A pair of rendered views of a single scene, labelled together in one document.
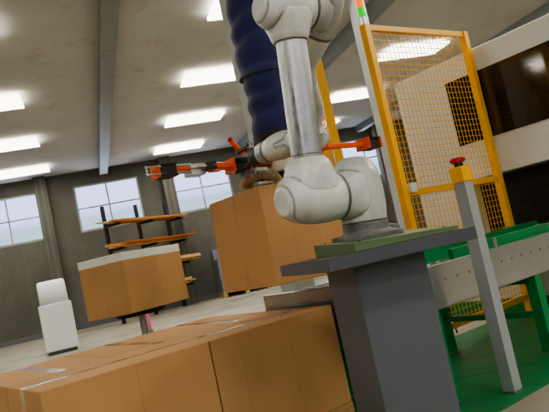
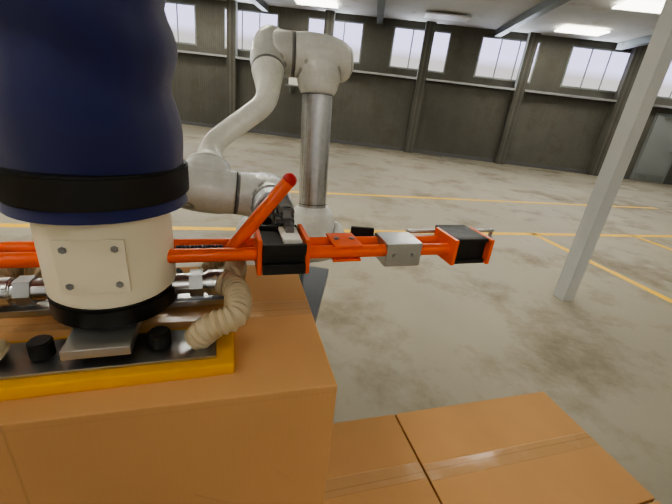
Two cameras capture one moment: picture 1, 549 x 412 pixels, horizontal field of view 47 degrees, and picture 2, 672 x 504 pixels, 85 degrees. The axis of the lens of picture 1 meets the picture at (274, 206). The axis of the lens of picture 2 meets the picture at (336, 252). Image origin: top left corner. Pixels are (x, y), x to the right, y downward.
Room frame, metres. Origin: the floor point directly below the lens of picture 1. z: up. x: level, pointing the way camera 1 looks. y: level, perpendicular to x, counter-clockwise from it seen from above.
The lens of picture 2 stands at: (3.19, 0.40, 1.44)
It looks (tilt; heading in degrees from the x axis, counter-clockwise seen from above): 22 degrees down; 200
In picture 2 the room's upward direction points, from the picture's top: 7 degrees clockwise
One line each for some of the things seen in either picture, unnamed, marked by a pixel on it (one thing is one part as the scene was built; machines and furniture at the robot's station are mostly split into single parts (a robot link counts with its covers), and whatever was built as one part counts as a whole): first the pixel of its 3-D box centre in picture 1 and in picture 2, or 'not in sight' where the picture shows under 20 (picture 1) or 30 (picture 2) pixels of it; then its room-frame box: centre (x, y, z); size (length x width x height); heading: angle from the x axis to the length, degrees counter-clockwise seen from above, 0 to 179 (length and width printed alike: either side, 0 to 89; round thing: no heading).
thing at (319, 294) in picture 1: (311, 295); not in sight; (2.84, -0.08, 0.58); 0.70 x 0.03 x 0.06; 38
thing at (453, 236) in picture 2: (164, 172); (461, 245); (2.48, 0.40, 1.21); 0.08 x 0.07 x 0.05; 128
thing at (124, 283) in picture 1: (135, 280); not in sight; (4.42, 1.06, 0.82); 0.60 x 0.40 x 0.40; 151
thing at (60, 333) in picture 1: (56, 315); not in sight; (10.21, 3.81, 0.58); 0.65 x 0.53 x 1.16; 18
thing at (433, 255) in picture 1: (464, 244); not in sight; (3.99, -1.12, 0.60); 1.60 x 0.11 x 0.09; 128
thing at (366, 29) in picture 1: (453, 176); not in sight; (4.26, -1.22, 1.05); 1.17 x 0.10 x 2.10; 128
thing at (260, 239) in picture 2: (237, 165); (280, 248); (2.69, 0.12, 1.20); 0.10 x 0.08 x 0.06; 38
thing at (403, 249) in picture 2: (194, 170); (396, 248); (2.55, 0.29, 1.20); 0.07 x 0.07 x 0.04; 38
